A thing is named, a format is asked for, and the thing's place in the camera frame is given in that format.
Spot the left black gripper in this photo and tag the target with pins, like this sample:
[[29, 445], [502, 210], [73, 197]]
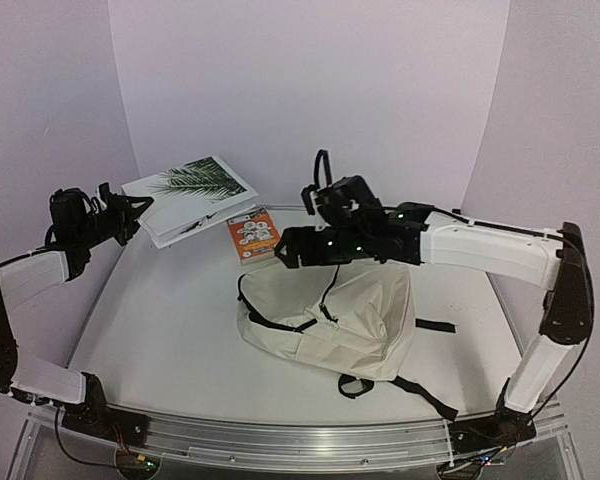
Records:
[[125, 213]]

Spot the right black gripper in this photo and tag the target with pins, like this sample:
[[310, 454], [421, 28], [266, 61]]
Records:
[[296, 248]]

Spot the orange comic book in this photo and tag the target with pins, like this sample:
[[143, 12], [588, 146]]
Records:
[[254, 235]]

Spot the white palm leaf book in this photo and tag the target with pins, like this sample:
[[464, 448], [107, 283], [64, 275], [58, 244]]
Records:
[[190, 198]]

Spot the beige canvas backpack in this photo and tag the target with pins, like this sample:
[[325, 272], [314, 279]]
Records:
[[357, 320]]

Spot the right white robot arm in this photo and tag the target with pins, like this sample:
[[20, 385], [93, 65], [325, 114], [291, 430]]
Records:
[[541, 274]]

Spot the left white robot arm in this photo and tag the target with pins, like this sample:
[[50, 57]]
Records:
[[24, 279]]

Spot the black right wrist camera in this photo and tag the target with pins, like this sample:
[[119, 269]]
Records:
[[346, 203]]

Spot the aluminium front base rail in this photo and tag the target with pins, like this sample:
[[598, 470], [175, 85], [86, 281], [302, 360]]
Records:
[[181, 447]]

